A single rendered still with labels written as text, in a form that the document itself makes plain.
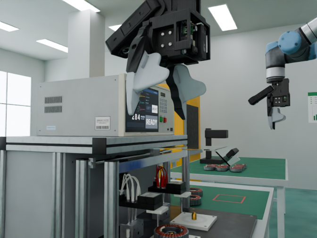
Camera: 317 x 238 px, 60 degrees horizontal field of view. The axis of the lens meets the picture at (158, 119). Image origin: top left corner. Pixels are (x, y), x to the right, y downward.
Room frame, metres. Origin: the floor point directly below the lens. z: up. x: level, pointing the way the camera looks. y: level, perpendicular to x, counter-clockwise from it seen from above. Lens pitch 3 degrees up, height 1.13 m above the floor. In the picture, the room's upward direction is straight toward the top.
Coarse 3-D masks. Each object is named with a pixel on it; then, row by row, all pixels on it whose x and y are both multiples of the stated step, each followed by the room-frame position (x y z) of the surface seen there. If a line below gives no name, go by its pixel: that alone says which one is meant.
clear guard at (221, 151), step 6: (198, 150) 1.05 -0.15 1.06; (204, 150) 1.04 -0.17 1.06; (210, 150) 1.03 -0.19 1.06; (216, 150) 1.03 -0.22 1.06; (222, 150) 1.10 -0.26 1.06; (228, 150) 1.19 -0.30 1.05; (222, 156) 1.02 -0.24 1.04; (234, 156) 1.18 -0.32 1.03; (228, 162) 1.01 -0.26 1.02; (234, 162) 1.08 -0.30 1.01
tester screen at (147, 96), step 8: (144, 96) 1.00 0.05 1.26; (152, 96) 1.06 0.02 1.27; (144, 104) 1.00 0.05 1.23; (152, 104) 1.06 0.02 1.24; (136, 112) 0.95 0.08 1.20; (144, 112) 1.00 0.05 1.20; (152, 112) 1.06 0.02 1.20; (128, 120) 0.90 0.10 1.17; (136, 120) 0.95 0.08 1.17; (144, 120) 1.00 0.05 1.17; (128, 128) 0.90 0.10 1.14; (136, 128) 0.95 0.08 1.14; (144, 128) 1.00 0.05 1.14; (152, 128) 1.06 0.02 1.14
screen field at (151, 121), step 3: (147, 117) 1.02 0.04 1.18; (150, 117) 1.05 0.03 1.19; (153, 117) 1.07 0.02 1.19; (156, 117) 1.09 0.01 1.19; (147, 120) 1.02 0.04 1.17; (150, 120) 1.05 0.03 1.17; (153, 120) 1.07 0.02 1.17; (156, 120) 1.09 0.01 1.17; (147, 123) 1.02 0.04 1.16; (150, 123) 1.05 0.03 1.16; (153, 123) 1.07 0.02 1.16; (156, 123) 1.09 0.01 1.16; (147, 126) 1.02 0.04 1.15; (150, 126) 1.05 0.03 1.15; (153, 126) 1.07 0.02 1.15; (156, 126) 1.09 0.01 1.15
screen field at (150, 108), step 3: (147, 105) 1.02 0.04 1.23; (150, 105) 1.05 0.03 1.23; (153, 105) 1.07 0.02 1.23; (147, 108) 1.02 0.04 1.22; (150, 108) 1.05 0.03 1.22; (153, 108) 1.07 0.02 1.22; (156, 108) 1.09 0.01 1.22; (147, 111) 1.02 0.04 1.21; (150, 111) 1.05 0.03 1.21; (153, 111) 1.07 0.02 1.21; (156, 111) 1.09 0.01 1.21
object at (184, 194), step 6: (156, 186) 1.19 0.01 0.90; (168, 186) 1.13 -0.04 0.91; (174, 186) 1.12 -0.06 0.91; (180, 186) 1.11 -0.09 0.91; (162, 192) 1.14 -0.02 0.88; (168, 192) 1.12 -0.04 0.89; (174, 192) 1.11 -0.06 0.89; (180, 192) 1.10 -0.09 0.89; (186, 192) 1.15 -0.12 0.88; (162, 198) 1.19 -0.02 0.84
